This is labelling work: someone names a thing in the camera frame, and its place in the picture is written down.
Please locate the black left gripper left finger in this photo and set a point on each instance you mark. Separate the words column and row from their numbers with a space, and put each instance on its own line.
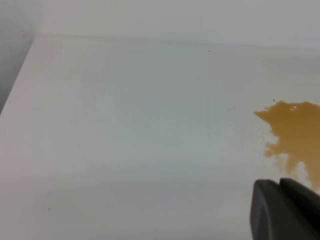
column 274, row 216

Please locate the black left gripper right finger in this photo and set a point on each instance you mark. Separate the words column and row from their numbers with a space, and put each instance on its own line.
column 306, row 200

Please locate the brown coffee stain puddle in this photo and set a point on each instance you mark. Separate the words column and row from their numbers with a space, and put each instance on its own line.
column 297, row 129

